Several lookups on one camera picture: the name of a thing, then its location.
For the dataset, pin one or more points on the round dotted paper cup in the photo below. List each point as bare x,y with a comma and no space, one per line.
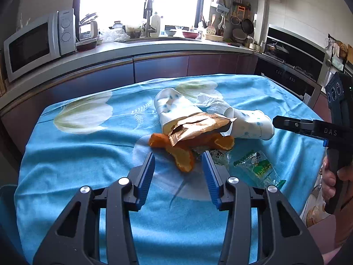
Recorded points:
253,127

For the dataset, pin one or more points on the blue floral tablecloth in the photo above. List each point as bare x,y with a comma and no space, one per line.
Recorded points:
96,157

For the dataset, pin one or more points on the white bowl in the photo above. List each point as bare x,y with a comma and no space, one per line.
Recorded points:
170,32

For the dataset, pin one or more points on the person's right forearm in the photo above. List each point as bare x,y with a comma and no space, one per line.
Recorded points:
331,237

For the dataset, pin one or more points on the steel kitchen faucet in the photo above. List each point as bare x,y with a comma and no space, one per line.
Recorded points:
149,13

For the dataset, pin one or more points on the kitchen window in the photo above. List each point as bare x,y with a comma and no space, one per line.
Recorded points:
115,0

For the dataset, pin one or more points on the purple base cabinets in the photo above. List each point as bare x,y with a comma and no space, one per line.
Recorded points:
160,67

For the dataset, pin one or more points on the black gas stove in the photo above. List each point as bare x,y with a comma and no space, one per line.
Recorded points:
286,66

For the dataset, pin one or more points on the orange peel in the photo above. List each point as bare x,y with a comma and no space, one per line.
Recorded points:
182,157

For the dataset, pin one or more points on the white soap bottle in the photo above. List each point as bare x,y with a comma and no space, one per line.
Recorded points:
155,24

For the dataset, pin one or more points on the wall utensil rack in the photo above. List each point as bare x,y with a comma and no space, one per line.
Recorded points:
234,11

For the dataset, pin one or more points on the steel kettle with lid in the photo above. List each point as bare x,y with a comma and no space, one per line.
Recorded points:
88,29

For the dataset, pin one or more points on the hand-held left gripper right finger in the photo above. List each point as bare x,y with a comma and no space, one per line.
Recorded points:
210,176

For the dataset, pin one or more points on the person's right hand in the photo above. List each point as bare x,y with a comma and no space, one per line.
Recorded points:
327,182

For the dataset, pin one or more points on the dark red container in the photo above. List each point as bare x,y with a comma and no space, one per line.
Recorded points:
86,45

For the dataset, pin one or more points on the cream ceramic pot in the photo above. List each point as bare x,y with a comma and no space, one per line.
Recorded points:
213,37

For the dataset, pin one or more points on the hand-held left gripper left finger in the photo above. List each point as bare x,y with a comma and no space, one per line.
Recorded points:
147,176

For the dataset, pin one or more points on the black frying pan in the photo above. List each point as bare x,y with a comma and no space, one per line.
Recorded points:
247,27

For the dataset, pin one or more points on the green clear snack wrapper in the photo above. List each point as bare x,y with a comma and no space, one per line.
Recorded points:
256,168

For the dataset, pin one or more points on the black range hood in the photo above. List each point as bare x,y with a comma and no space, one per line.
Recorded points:
297,44

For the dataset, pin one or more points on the white tissue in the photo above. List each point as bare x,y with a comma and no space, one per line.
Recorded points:
213,104

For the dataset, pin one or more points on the white microwave oven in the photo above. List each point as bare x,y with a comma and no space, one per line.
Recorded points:
27,49

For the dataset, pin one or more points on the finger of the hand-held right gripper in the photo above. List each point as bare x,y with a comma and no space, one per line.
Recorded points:
289,125

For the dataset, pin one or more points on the clear plastic bag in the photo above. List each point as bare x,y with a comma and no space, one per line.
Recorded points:
114,35

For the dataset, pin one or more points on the red bowl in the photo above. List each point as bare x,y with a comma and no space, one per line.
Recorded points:
190,34

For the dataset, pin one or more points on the brown foil wrapper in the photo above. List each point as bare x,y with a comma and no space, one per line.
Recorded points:
193,128

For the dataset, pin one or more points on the small cartoon print wrapper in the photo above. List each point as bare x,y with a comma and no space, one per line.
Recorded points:
217,154

